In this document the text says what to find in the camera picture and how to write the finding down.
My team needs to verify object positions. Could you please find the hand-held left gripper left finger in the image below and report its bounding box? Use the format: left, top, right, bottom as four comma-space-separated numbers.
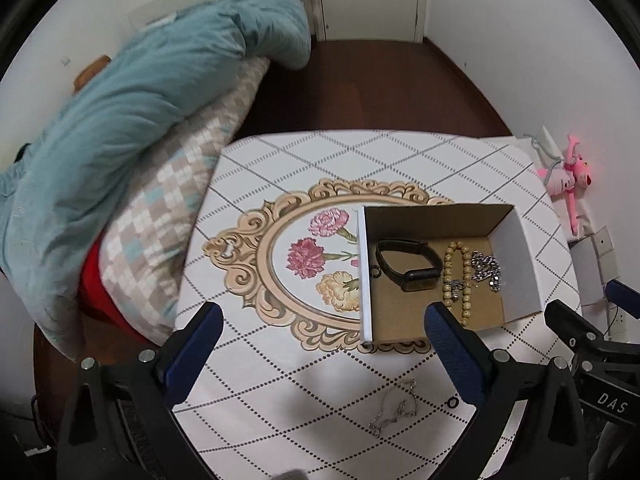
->
60, 302, 224, 480

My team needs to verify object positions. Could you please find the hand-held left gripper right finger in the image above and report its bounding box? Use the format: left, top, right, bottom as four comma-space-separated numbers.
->
424, 302, 589, 480

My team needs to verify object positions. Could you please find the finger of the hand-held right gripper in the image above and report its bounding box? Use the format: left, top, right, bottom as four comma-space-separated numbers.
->
544, 299, 609, 357
606, 279, 640, 321

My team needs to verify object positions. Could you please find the cardboard box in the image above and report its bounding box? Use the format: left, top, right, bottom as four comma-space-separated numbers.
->
357, 203, 544, 353

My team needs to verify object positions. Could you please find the thin silver necklace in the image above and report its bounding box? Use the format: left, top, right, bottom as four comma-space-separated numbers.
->
368, 379, 420, 435

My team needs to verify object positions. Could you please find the black smart watch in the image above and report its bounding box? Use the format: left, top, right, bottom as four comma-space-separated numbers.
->
375, 239, 437, 293

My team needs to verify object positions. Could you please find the red cloth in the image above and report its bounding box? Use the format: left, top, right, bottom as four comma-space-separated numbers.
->
76, 244, 157, 345

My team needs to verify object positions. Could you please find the pink plush toy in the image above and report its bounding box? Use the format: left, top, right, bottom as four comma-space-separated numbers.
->
537, 133, 596, 237

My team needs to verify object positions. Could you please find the checkered beige pillow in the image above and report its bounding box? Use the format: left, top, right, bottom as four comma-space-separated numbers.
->
97, 55, 273, 345

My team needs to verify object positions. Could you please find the teal quilted blanket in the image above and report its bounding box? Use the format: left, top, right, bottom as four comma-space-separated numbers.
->
0, 0, 312, 361

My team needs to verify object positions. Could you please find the wooden headboard corner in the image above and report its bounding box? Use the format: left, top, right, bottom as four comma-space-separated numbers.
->
73, 54, 111, 93

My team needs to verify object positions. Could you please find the white wall socket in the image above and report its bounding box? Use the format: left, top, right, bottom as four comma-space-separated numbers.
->
606, 304, 630, 337

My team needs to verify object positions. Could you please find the white wall switch plate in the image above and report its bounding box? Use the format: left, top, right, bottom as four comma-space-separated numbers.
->
591, 225, 622, 282

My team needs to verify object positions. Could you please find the wooden bead bracelet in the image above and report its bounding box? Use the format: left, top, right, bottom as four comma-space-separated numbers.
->
442, 241, 476, 329

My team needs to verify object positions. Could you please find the silver chain bracelet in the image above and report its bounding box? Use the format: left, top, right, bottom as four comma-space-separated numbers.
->
470, 250, 504, 293

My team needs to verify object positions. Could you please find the black cable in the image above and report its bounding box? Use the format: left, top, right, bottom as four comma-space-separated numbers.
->
29, 394, 52, 457

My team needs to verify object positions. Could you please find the white door frame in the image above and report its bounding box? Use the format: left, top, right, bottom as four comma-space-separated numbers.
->
299, 0, 432, 45

